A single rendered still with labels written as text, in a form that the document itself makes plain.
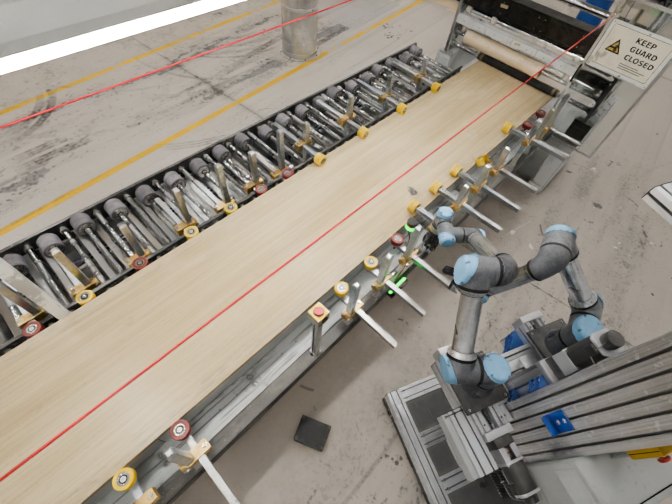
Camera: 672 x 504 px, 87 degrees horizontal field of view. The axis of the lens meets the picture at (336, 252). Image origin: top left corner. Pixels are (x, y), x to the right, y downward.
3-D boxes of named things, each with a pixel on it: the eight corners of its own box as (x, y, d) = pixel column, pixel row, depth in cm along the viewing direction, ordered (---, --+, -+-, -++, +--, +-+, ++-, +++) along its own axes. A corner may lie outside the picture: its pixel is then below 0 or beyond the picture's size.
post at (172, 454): (205, 462, 167) (175, 453, 127) (199, 468, 165) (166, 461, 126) (201, 456, 168) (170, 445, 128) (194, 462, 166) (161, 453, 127)
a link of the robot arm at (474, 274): (481, 392, 142) (506, 260, 129) (444, 390, 141) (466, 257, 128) (469, 374, 154) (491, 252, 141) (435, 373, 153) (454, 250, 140)
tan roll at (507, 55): (595, 102, 308) (605, 89, 298) (590, 108, 303) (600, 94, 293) (458, 36, 358) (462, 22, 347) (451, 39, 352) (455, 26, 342)
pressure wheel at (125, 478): (120, 478, 150) (107, 477, 140) (139, 464, 153) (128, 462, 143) (128, 496, 147) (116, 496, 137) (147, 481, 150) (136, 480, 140)
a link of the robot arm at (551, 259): (573, 278, 135) (482, 308, 177) (578, 258, 141) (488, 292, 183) (550, 259, 135) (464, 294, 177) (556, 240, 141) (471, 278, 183)
